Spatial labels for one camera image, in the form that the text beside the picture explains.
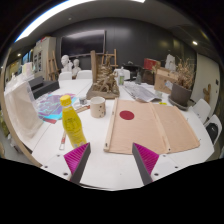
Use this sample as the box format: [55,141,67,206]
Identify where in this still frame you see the low wooden easel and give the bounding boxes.
[101,48,119,69]

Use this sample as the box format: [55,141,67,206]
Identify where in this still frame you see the dried plant in dark pot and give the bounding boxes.
[168,58,198,111]

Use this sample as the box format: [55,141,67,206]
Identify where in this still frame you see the yellow drink bottle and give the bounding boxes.
[59,94,88,149]

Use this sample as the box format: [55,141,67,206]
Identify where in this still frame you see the cardboard box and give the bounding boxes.
[153,67,179,95]

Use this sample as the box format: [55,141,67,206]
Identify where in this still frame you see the long ceiling light strip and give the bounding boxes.
[14,0,98,43]

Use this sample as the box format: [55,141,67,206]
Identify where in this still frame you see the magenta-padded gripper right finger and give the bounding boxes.
[131,142,183,186]

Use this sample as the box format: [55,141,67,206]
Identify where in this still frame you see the large white plaster bust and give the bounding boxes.
[60,54,74,74]

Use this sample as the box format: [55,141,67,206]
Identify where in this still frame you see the purple and cyan printed poster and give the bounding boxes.
[34,93,78,124]

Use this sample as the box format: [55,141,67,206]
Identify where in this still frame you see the small white plaster bust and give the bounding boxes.
[71,58,82,78]

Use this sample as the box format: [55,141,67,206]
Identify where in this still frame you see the green-labelled spray bottle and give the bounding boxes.
[118,66,126,86]

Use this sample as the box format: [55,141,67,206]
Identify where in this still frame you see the tall wooden easel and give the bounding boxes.
[46,50,60,81]

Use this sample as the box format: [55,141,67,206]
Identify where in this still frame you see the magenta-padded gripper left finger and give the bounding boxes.
[41,142,92,185]

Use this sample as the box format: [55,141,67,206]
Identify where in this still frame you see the flat wooden stick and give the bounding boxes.
[75,105,91,114]

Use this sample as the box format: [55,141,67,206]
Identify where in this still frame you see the dark wall screen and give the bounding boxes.
[60,29,107,58]

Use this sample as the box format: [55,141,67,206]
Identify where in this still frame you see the brown wood carving on base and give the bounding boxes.
[85,49,121,100]

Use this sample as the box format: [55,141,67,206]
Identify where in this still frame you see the red box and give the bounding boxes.
[143,58,162,71]

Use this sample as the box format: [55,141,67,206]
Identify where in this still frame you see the white speckled mug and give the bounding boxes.
[89,96,107,119]

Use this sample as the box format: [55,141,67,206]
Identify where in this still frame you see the white plaster figure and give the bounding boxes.
[164,53,177,72]

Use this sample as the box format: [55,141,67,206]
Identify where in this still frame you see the wooden wall figure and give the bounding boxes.
[203,83,212,104]

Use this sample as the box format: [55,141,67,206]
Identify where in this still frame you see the flat round red coaster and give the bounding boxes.
[119,110,135,121]

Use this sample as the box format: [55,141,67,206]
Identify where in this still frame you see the beige wooden drawing board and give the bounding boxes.
[103,97,201,156]

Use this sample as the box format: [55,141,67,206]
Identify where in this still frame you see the grey newspaper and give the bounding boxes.
[123,81,163,103]

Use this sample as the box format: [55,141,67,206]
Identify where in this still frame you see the white translucent bag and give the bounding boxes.
[3,79,44,139]

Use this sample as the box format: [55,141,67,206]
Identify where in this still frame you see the white cabinet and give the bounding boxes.
[32,36,57,79]

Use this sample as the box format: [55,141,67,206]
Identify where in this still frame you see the white chair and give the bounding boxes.
[113,68,131,81]
[76,69,93,80]
[58,71,73,81]
[203,114,223,146]
[193,98,212,124]

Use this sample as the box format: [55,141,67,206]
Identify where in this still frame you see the thin wooden stick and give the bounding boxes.
[59,129,67,151]

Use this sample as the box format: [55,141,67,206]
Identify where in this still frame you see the black flat boxes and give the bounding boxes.
[28,75,60,99]

